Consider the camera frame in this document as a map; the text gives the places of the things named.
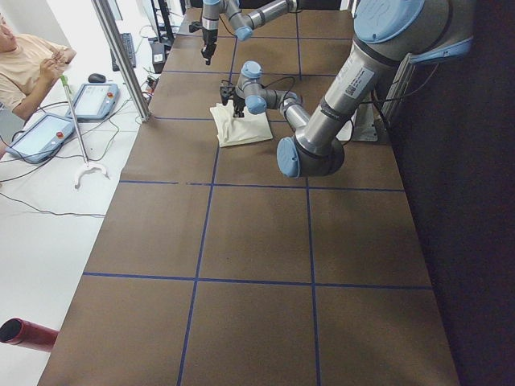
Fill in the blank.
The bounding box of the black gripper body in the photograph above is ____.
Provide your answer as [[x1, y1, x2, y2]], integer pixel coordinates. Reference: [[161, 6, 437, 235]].
[[189, 22, 218, 51], [233, 91, 245, 111]]

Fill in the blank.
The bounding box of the cream long sleeve shirt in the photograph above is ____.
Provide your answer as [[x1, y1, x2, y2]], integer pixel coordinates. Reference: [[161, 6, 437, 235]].
[[209, 101, 273, 147]]

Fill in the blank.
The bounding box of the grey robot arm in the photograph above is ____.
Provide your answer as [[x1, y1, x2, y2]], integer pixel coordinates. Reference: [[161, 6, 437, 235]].
[[221, 1, 476, 178], [188, 0, 299, 65]]

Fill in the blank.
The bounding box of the black keyboard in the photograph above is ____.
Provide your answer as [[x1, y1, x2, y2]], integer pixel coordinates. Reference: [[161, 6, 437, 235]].
[[111, 32, 134, 72]]

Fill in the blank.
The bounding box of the black computer mouse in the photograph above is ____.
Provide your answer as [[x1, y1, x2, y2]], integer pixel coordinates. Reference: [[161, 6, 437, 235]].
[[88, 73, 106, 84]]

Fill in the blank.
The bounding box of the teach pendant far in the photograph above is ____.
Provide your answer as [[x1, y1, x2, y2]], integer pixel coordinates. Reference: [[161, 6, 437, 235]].
[[68, 83, 120, 122]]

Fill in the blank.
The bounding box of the teach pendant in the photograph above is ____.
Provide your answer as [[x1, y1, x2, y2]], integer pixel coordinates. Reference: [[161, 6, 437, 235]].
[[6, 113, 75, 164], [68, 83, 120, 122]]

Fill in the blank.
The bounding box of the metal reacher grabber tool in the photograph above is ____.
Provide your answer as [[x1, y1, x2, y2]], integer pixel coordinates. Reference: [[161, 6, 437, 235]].
[[60, 75, 109, 190]]

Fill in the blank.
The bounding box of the person in beige shirt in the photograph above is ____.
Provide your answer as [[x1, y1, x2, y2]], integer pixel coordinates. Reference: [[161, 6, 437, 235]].
[[1, 18, 76, 121]]

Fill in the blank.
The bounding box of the teach pendant near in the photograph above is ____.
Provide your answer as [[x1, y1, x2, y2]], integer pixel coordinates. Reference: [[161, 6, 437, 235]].
[[6, 113, 75, 164]]

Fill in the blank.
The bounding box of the red cylinder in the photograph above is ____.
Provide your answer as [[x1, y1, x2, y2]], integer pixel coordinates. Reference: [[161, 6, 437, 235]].
[[1, 318, 59, 352]]

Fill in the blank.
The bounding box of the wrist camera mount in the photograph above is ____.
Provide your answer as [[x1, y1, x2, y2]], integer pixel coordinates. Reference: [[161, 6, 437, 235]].
[[219, 80, 235, 106]]

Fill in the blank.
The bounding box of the black camera cable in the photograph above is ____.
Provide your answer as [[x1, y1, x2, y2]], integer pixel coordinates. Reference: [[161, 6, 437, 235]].
[[260, 76, 299, 101]]

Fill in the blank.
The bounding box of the aluminium frame post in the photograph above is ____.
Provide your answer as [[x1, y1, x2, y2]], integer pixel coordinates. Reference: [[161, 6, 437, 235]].
[[91, 0, 150, 122]]

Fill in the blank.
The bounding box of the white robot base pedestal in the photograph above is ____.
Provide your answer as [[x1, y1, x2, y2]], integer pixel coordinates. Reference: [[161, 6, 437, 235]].
[[336, 104, 378, 142]]

